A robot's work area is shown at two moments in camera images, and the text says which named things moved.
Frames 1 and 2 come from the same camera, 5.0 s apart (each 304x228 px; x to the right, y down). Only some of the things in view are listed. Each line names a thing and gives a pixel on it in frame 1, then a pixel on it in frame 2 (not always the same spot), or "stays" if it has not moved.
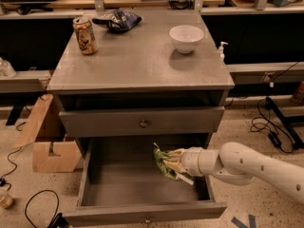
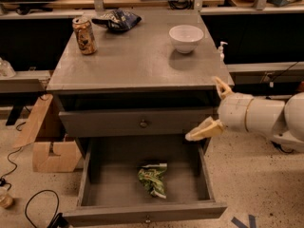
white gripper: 190,161 → 233,112
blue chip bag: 118,20 stays
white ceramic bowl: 185,38 stays
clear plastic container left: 7,70 stays
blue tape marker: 239,224 stays
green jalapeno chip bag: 160,156 → 152,177
